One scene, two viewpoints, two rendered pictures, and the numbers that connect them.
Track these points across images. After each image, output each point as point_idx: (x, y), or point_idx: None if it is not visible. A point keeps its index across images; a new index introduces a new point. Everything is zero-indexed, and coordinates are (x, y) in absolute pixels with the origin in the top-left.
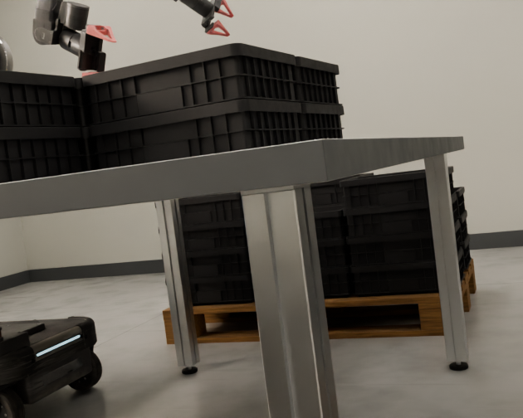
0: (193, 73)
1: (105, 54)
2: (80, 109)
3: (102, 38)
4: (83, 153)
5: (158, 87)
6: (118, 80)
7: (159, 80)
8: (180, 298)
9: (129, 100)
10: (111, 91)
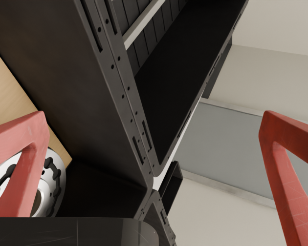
0: (207, 27)
1: (135, 231)
2: (96, 172)
3: (277, 196)
4: None
5: (179, 58)
6: (170, 111)
7: (187, 58)
8: None
9: (146, 92)
10: (150, 119)
